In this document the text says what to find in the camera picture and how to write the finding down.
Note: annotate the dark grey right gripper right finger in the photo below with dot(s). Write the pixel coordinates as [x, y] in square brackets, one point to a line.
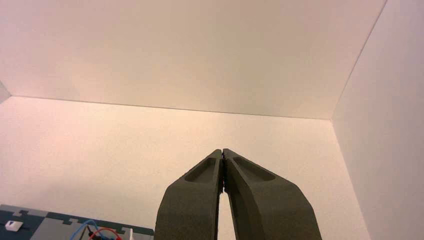
[268, 208]

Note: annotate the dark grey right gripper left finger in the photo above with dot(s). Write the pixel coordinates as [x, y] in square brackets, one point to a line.
[190, 205]

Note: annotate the grey teal puzzle foam mat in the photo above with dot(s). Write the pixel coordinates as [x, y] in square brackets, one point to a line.
[49, 225]

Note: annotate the small white plastic block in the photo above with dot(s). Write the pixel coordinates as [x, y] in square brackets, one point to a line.
[13, 226]

